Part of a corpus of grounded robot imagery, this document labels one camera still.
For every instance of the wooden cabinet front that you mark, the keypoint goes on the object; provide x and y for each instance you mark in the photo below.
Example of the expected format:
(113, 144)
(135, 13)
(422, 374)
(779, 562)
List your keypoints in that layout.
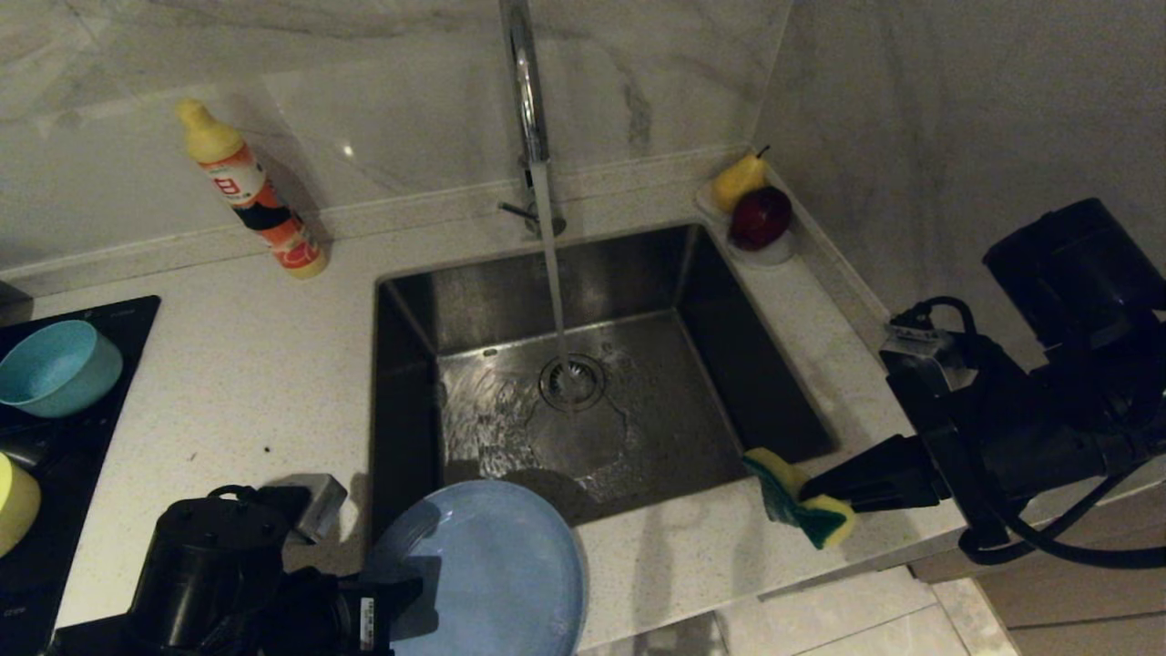
(1075, 601)

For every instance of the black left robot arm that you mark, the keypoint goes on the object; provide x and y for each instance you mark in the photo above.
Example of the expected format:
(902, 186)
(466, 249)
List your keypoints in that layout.
(209, 583)

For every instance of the small white fruit dish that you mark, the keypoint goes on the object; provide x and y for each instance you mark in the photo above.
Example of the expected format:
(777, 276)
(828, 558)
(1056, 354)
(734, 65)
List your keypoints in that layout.
(770, 255)

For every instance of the round metal drain strainer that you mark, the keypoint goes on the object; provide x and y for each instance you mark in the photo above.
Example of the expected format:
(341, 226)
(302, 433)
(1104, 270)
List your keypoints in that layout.
(572, 383)

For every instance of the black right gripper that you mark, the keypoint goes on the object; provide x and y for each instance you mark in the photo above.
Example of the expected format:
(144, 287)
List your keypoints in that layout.
(1002, 428)

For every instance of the yellow sponge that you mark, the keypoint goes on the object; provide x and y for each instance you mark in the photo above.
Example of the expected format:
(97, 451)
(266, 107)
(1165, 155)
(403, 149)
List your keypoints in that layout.
(783, 492)

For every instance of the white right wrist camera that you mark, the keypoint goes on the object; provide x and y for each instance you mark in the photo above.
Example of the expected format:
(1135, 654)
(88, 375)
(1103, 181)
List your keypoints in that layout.
(920, 346)

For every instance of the black induction cooktop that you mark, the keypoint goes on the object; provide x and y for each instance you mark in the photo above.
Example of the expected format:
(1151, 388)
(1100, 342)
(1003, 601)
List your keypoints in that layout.
(64, 456)

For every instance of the chrome kitchen faucet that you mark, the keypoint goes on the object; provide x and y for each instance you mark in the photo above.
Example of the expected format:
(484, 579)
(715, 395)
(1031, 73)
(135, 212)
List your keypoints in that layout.
(528, 109)

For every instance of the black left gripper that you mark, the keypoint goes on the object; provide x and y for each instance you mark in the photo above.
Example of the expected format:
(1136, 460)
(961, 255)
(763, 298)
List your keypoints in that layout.
(369, 620)

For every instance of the teal bowl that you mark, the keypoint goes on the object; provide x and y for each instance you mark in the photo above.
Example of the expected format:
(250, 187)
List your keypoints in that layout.
(55, 369)

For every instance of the blue plate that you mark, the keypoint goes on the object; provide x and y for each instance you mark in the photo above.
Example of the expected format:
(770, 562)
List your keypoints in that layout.
(510, 565)

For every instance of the yellow bowl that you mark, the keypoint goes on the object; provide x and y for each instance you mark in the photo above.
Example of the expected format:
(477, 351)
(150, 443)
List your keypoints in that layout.
(14, 506)

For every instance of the orange white dish soap bottle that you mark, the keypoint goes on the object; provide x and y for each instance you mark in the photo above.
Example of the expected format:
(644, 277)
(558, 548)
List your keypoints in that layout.
(246, 187)

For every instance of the running water stream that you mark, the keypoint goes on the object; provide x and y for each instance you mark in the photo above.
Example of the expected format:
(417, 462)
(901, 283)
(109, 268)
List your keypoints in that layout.
(549, 264)

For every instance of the dark red apple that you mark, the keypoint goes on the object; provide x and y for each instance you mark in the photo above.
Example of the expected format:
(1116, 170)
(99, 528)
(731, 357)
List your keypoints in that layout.
(759, 219)

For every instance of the stainless steel sink basin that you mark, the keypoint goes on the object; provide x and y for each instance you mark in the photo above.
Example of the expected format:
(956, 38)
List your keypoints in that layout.
(674, 410)

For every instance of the yellow pear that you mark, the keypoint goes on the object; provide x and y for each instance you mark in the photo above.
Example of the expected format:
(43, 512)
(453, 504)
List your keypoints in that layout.
(734, 182)

